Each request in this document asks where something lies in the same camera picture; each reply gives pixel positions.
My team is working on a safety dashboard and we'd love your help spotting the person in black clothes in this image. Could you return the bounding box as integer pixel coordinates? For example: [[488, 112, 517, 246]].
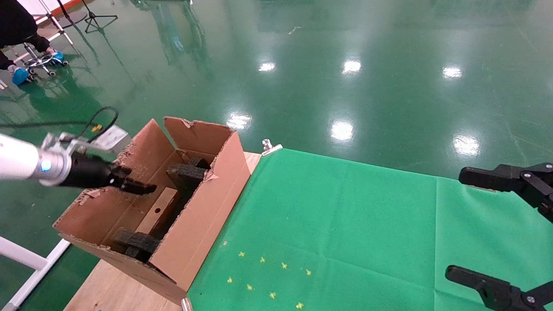
[[0, 0, 51, 72]]

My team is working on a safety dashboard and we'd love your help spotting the white metal frame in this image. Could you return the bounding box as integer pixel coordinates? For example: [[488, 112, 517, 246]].
[[0, 236, 72, 311]]

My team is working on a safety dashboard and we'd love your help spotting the large open cardboard carton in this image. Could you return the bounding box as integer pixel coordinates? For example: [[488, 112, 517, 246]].
[[52, 116, 252, 305]]

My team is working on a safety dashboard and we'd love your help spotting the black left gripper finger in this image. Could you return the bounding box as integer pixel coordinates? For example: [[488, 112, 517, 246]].
[[121, 178, 158, 196]]

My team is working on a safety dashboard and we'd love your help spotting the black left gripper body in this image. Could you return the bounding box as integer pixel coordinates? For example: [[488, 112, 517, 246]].
[[58, 153, 133, 190]]

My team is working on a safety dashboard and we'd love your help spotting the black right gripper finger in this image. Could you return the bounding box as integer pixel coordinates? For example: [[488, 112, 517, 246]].
[[458, 163, 553, 223], [445, 265, 553, 311]]

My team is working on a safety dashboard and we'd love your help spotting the silver stand leg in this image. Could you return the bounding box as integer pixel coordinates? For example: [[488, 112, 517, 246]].
[[32, 0, 74, 46]]

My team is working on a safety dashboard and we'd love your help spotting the green table cloth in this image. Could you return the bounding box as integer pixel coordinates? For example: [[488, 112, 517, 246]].
[[187, 149, 553, 311]]

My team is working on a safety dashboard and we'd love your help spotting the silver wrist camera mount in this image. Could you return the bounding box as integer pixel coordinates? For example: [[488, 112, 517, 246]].
[[43, 125, 130, 152]]

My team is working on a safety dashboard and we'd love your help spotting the black arm cable yellow tag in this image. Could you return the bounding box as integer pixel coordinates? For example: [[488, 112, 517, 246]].
[[0, 106, 120, 143]]

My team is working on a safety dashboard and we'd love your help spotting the black tripod stand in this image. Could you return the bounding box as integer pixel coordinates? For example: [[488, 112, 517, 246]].
[[80, 0, 118, 35]]

